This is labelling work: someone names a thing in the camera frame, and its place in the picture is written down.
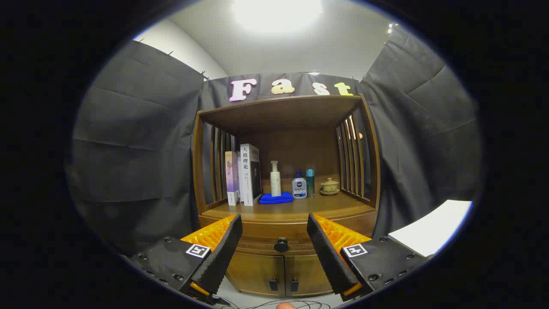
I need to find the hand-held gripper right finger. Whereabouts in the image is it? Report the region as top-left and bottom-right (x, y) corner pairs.
(306, 213), (429, 302)

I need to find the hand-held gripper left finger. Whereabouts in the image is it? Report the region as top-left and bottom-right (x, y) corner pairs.
(127, 214), (243, 306)

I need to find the wooden drawer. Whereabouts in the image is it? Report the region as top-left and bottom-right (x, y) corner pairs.
(199, 212), (378, 257)

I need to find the wooden cabinet door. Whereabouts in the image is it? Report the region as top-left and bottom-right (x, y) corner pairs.
(284, 253), (335, 297)
(226, 251), (286, 297)

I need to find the wooden countertop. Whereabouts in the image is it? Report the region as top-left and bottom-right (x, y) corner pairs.
(201, 189), (376, 224)

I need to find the wooden cabinet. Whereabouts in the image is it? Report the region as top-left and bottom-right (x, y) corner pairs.
(192, 94), (381, 298)

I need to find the white bottle blue label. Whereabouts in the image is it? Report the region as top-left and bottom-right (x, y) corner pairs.
(292, 170), (308, 200)

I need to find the blue folded cloth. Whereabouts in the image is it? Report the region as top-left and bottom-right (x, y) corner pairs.
(259, 191), (295, 205)

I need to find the purple book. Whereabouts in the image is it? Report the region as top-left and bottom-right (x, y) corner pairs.
(225, 151), (241, 206)

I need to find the white thick book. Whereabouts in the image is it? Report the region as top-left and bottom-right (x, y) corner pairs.
(239, 143), (262, 206)

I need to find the white pump bottle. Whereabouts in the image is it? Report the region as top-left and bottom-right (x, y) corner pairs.
(270, 161), (282, 197)

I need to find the white furniture piece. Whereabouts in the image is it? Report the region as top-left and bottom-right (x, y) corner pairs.
(388, 200), (473, 257)

